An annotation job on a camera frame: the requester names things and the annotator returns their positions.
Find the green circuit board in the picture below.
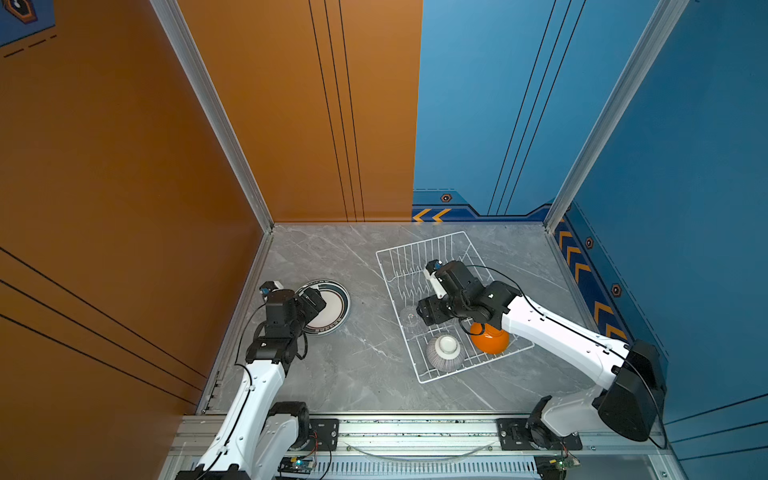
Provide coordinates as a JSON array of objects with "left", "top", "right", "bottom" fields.
[
  {"left": 278, "top": 457, "right": 316, "bottom": 476},
  {"left": 534, "top": 456, "right": 581, "bottom": 480}
]

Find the left green circuit board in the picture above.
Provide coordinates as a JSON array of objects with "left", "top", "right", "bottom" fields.
[{"left": 278, "top": 457, "right": 316, "bottom": 476}]

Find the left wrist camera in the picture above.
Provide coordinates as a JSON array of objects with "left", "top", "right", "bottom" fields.
[{"left": 259, "top": 281, "right": 283, "bottom": 298}]

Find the white ribbed bowl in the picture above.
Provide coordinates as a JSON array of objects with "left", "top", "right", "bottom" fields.
[{"left": 426, "top": 334, "right": 465, "bottom": 372}]

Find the aluminium front rail frame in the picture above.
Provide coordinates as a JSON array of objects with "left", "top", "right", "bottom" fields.
[{"left": 159, "top": 412, "right": 686, "bottom": 479}]

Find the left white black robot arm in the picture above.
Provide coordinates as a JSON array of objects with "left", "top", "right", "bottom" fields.
[{"left": 176, "top": 281, "right": 326, "bottom": 479}]

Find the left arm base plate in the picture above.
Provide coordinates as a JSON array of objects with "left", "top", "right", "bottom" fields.
[{"left": 300, "top": 417, "right": 340, "bottom": 452}]

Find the green rimmed white plate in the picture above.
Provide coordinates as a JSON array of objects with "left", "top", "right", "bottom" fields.
[{"left": 298, "top": 279, "right": 351, "bottom": 335}]

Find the orange bowl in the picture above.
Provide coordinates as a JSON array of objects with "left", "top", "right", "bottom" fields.
[{"left": 469, "top": 323, "right": 510, "bottom": 355}]

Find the white wire dish rack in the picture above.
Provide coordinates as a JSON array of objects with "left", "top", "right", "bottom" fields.
[{"left": 376, "top": 231, "right": 533, "bottom": 384}]

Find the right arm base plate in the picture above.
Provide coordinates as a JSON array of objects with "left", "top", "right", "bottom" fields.
[{"left": 496, "top": 418, "right": 583, "bottom": 451}]

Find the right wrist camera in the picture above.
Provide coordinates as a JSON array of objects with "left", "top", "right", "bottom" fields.
[{"left": 424, "top": 259, "right": 446, "bottom": 299}]

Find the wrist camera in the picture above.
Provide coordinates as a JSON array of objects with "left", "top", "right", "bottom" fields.
[
  {"left": 424, "top": 259, "right": 446, "bottom": 299},
  {"left": 259, "top": 281, "right": 283, "bottom": 298}
]

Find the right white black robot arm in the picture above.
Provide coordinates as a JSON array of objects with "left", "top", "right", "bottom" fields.
[{"left": 416, "top": 260, "right": 667, "bottom": 449}]

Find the right green circuit board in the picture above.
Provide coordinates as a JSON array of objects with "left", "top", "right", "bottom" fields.
[{"left": 534, "top": 456, "right": 581, "bottom": 480}]

